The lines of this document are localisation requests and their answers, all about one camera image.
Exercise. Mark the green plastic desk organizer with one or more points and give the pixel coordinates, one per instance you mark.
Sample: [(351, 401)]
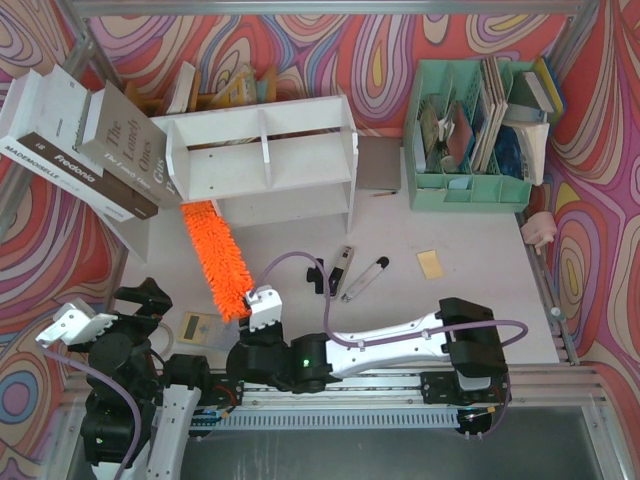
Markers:
[(465, 190)]

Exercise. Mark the black T-shaped clip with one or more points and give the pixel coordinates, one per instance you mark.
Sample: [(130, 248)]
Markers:
[(315, 276)]

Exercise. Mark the clear tape roll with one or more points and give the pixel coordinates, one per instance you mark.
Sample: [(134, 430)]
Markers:
[(162, 340)]

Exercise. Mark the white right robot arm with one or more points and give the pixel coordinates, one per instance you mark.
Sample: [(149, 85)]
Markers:
[(460, 333)]

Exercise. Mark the black marker pen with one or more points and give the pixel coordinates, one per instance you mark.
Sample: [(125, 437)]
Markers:
[(365, 279)]

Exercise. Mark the white Fredonia book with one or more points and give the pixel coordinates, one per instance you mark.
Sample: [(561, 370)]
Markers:
[(42, 119)]

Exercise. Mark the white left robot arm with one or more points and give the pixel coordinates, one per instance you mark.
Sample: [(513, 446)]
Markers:
[(116, 432)]

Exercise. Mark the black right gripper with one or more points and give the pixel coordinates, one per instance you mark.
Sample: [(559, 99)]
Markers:
[(255, 338)]

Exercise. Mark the orange microfiber duster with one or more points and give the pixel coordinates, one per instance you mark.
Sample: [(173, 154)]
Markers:
[(221, 259)]

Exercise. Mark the white wooden bookshelf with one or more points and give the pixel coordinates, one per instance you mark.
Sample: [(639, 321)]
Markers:
[(266, 163)]

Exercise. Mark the pink plastic object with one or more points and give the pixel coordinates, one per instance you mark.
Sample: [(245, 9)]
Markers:
[(539, 230)]

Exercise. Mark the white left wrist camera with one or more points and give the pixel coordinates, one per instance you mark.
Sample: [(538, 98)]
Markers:
[(75, 323)]

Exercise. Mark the books behind shelf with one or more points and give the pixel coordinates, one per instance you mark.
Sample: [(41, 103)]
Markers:
[(185, 95)]

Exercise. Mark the light blue calculator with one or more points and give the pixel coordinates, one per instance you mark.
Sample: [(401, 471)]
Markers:
[(208, 331)]

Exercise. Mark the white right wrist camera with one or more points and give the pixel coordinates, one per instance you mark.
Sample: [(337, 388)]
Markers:
[(265, 306)]

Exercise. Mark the black and clear stapler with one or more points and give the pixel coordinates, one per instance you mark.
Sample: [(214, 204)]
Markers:
[(334, 280)]

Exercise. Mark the small pencil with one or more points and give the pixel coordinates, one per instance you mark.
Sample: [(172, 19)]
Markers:
[(383, 194)]

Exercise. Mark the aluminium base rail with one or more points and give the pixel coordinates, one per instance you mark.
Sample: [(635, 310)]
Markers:
[(559, 385)]

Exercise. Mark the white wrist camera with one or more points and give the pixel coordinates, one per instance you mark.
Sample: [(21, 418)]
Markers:
[(265, 306), (75, 323)]

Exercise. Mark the tan sticky note pad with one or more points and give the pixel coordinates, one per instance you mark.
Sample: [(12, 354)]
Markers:
[(430, 265)]

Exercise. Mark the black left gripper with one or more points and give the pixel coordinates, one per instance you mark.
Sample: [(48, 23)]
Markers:
[(138, 304)]

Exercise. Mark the grey hardcover book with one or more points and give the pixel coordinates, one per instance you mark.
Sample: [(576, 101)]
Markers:
[(125, 142)]

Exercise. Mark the books in organizer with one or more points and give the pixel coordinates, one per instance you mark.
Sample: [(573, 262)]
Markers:
[(534, 107)]

